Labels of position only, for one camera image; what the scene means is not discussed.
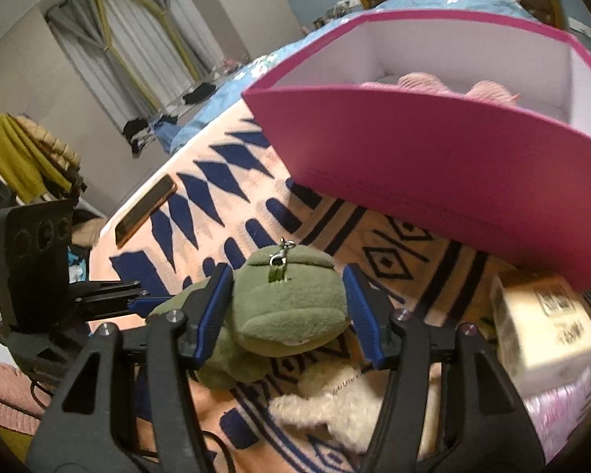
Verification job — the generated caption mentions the green plush toy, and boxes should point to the green plush toy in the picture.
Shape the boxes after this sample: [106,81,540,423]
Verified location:
[148,245,350,389]

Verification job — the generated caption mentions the person's left forearm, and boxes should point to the person's left forearm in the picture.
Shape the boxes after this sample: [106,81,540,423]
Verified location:
[0,354,45,427]

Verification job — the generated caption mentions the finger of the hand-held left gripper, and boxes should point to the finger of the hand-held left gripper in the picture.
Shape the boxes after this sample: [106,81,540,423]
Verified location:
[70,280,173,319]

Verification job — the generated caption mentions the striped hanging garment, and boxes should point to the striped hanging garment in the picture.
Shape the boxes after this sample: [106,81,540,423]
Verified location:
[15,115,82,193]

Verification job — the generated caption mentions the pink storage box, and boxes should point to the pink storage box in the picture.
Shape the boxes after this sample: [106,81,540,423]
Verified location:
[242,10,591,292]

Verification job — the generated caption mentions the black bag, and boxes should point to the black bag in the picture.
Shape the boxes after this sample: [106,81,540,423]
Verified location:
[0,180,17,214]

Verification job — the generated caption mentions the orange patterned blanket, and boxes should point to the orange patterned blanket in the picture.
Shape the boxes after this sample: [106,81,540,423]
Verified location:
[86,101,591,473]

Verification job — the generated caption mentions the beige tissue pack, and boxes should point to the beige tissue pack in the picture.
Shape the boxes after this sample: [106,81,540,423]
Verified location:
[490,273,591,385]

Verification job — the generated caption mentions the pink floral tissue pack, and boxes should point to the pink floral tissue pack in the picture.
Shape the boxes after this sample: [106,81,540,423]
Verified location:
[522,350,591,459]

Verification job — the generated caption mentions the grey and yellow curtain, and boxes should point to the grey and yellow curtain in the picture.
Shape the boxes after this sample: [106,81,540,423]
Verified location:
[44,0,217,131]

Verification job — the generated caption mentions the dark clothes pile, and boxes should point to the dark clothes pile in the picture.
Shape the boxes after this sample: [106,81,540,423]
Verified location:
[183,83,217,105]
[122,117,153,156]

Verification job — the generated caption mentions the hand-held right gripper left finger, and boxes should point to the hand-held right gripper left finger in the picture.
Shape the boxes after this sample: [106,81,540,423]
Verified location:
[27,263,234,473]

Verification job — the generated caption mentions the pink knitted items in box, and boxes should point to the pink knitted items in box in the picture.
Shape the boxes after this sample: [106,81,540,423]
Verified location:
[359,72,456,95]

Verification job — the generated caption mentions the pink plush toy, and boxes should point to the pink plush toy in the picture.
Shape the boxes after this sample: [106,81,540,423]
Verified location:
[465,80,520,106]

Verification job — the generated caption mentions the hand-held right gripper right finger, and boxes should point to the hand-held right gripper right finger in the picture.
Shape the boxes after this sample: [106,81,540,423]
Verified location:
[342,262,547,473]

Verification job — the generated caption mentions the smartphone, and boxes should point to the smartphone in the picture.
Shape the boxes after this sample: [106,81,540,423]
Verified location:
[114,174,178,250]

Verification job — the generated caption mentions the yellow hanging garment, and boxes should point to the yellow hanging garment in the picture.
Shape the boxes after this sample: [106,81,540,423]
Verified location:
[0,113,72,208]

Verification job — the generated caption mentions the blue plastic basket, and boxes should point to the blue plastic basket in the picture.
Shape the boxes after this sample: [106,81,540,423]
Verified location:
[68,251,90,283]

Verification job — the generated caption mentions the white plush toy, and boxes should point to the white plush toy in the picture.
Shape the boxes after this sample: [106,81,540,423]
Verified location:
[268,359,444,454]

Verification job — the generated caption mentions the olive green cloth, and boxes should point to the olive green cloth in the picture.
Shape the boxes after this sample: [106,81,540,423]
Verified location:
[0,423,33,456]

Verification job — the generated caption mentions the black cable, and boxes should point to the black cable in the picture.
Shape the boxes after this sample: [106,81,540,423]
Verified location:
[197,431,238,473]

